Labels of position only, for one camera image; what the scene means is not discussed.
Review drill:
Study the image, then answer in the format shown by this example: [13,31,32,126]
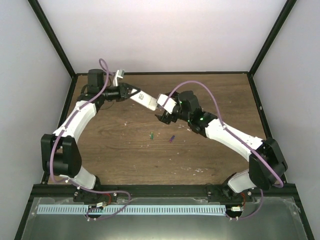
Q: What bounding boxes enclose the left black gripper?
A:
[99,83,140,102]

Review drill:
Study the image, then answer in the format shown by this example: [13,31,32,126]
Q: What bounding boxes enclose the white remote control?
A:
[130,89,158,111]

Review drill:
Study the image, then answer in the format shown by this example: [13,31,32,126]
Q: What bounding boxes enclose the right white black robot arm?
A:
[156,90,288,202]

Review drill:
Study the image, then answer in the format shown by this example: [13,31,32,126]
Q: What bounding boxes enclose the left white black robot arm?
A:
[40,69,141,202]

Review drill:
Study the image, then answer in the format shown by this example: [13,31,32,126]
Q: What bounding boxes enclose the grey metal front plate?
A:
[21,197,308,240]

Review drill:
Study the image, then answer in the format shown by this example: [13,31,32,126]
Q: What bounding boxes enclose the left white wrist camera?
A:
[111,69,125,87]

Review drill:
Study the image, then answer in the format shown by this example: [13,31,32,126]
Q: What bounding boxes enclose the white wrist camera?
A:
[111,69,125,87]
[156,94,180,115]

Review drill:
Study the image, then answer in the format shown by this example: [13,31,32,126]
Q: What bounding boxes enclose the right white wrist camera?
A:
[156,94,180,115]

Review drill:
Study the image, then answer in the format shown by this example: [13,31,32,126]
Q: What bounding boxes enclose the black front mounting rail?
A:
[32,184,297,201]

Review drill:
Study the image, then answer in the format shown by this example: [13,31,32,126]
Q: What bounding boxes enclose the black aluminium frame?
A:
[13,0,316,240]

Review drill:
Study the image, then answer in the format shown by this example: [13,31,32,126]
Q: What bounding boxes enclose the light blue slotted cable duct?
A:
[36,204,226,216]

